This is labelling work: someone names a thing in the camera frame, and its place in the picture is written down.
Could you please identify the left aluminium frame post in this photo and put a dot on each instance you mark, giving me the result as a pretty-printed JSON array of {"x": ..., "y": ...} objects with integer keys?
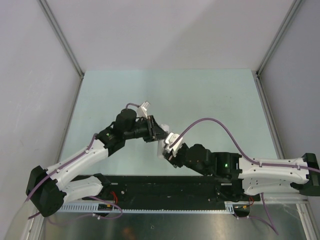
[{"x": 52, "y": 20}]

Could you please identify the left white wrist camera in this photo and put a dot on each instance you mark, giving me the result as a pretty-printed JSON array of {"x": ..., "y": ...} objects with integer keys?
[{"x": 142, "y": 110}]

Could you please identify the aluminium frame post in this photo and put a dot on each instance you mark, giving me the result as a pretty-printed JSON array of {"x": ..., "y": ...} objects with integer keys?
[
  {"x": 52, "y": 20},
  {"x": 280, "y": 34}
]

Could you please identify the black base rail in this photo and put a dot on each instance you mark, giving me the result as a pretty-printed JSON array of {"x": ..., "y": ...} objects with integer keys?
[{"x": 173, "y": 192}]

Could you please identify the grey slotted cable duct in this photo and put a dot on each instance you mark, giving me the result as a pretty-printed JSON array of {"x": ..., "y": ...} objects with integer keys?
[{"x": 96, "y": 207}]

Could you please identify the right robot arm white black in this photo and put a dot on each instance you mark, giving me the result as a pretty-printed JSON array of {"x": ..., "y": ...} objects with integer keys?
[{"x": 239, "y": 176}]

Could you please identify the right aluminium frame post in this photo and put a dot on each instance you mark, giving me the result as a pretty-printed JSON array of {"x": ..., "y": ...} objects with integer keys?
[{"x": 280, "y": 34}]

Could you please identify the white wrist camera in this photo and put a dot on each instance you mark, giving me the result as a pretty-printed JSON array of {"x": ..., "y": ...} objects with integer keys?
[
  {"x": 142, "y": 110},
  {"x": 172, "y": 144}
]

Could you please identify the white remote control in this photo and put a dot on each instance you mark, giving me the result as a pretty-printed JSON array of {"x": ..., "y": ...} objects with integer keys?
[{"x": 161, "y": 142}]

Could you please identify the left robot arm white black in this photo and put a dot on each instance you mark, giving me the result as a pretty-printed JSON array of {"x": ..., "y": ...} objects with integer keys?
[{"x": 49, "y": 188}]

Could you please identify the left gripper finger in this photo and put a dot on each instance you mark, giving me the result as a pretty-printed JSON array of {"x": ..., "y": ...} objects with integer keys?
[
  {"x": 156, "y": 128},
  {"x": 160, "y": 135}
]

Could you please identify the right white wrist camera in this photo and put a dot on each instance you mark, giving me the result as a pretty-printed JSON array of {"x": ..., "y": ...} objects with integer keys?
[{"x": 172, "y": 144}]

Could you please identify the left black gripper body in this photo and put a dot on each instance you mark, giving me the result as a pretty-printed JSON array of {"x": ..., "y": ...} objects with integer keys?
[{"x": 149, "y": 134}]

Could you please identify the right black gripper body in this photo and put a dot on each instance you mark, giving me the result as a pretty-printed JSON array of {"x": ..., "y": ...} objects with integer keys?
[{"x": 180, "y": 160}]

